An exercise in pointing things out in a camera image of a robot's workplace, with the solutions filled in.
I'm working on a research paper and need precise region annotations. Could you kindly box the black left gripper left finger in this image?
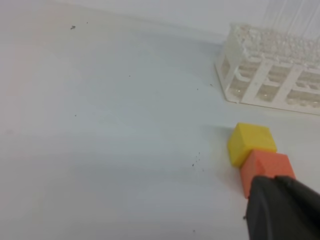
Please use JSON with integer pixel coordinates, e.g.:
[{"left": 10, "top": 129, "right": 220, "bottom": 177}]
[{"left": 245, "top": 176, "right": 308, "bottom": 240}]

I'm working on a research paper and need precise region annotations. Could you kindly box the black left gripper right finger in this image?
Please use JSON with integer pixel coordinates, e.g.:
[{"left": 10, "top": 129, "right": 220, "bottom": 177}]
[{"left": 275, "top": 176, "right": 320, "bottom": 240}]

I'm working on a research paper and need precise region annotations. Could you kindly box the white plastic test tube rack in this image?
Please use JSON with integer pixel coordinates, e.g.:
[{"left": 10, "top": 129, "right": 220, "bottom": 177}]
[{"left": 215, "top": 23, "right": 320, "bottom": 115}]

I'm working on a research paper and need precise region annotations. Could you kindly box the orange cube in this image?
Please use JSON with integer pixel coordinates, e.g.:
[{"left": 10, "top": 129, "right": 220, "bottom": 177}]
[{"left": 240, "top": 149, "right": 296, "bottom": 199}]

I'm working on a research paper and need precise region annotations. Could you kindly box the yellow cube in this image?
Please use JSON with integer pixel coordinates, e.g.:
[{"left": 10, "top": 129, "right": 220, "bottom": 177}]
[{"left": 227, "top": 122, "right": 277, "bottom": 168}]

